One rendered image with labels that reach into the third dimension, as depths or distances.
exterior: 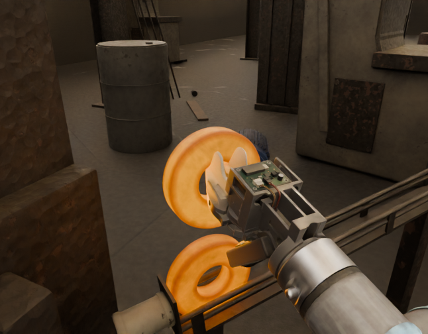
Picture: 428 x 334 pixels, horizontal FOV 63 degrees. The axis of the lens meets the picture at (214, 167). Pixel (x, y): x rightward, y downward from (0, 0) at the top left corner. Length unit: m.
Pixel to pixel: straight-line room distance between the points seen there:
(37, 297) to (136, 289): 1.17
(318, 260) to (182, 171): 0.22
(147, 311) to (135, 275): 1.14
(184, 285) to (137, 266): 1.20
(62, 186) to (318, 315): 0.45
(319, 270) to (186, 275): 0.29
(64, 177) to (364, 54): 2.27
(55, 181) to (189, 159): 0.27
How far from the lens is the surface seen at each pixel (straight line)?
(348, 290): 0.35
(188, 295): 0.63
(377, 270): 1.91
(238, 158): 0.49
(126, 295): 1.66
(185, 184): 0.49
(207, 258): 0.60
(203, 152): 0.49
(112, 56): 2.91
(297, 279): 0.36
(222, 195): 0.46
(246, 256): 0.45
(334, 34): 2.71
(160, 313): 0.62
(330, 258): 0.37
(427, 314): 0.52
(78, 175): 0.66
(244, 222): 0.41
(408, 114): 2.63
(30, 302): 0.53
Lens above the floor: 1.14
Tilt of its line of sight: 25 degrees down
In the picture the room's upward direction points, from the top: straight up
